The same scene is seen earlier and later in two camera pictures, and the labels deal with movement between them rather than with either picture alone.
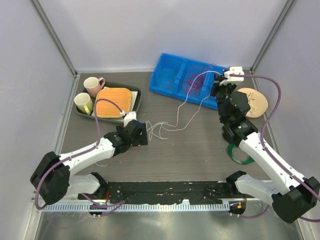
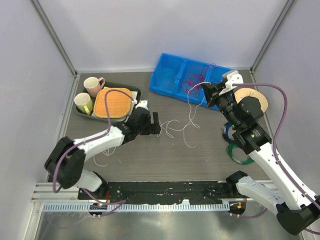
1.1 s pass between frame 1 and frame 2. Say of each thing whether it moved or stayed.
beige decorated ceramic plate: stayed
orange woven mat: stayed
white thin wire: moved
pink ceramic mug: stayed
